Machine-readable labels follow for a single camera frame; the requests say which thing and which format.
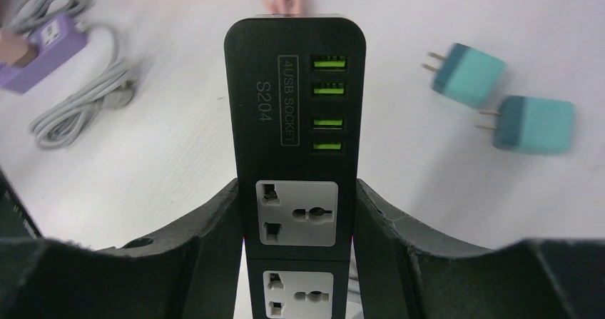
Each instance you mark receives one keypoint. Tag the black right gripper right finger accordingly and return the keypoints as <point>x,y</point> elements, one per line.
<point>408,269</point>

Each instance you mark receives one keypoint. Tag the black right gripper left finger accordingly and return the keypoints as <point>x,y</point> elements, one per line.
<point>186,269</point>

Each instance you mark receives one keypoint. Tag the teal USB charger plug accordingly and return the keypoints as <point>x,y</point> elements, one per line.
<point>466,75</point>
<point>532,125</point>

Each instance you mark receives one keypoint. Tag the black power strip green USB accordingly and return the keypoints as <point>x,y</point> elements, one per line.
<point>295,88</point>

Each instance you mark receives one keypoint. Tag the beige pink charger plug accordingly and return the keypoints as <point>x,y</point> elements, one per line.
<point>16,50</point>

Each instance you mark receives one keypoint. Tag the purple power strip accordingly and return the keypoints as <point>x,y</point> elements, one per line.
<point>56,42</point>

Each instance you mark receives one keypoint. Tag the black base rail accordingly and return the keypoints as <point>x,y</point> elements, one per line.
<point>16,221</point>

